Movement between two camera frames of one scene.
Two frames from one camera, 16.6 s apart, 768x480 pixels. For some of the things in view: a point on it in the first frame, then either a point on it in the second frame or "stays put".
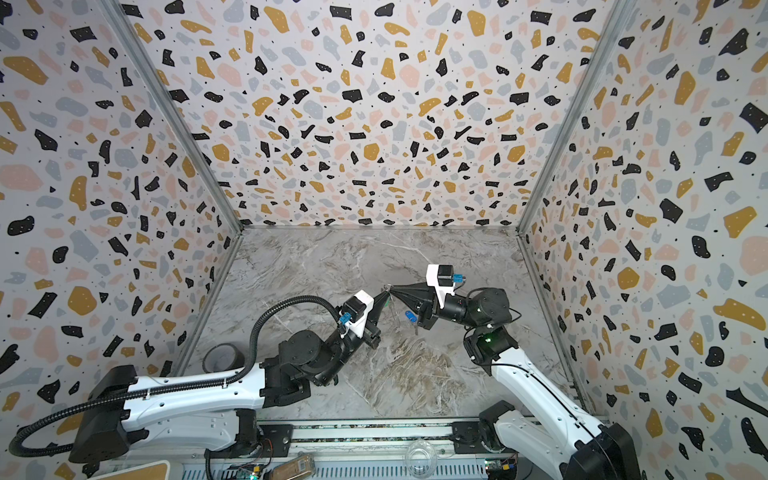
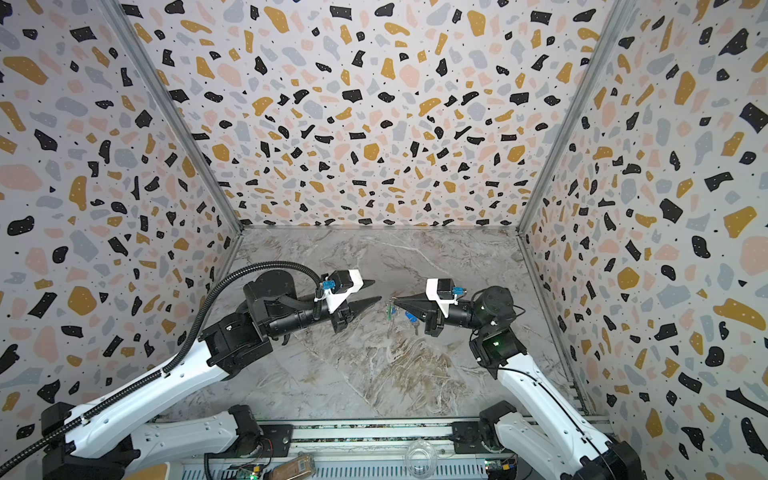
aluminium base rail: x=412 y=450 stays put
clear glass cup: x=420 y=459 stays put
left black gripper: x=371 y=333 → x=354 y=310
